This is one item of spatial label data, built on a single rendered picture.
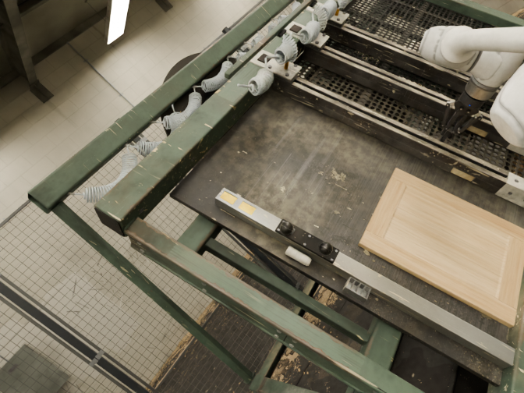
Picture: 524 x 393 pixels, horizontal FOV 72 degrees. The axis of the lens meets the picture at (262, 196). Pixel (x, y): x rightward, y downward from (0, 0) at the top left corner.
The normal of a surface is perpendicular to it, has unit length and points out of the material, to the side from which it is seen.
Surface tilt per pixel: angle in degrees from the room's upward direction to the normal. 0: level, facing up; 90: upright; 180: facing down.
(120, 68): 90
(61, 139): 90
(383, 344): 60
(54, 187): 90
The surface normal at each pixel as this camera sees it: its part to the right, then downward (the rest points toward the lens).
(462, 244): 0.10, -0.56
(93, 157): 0.51, -0.25
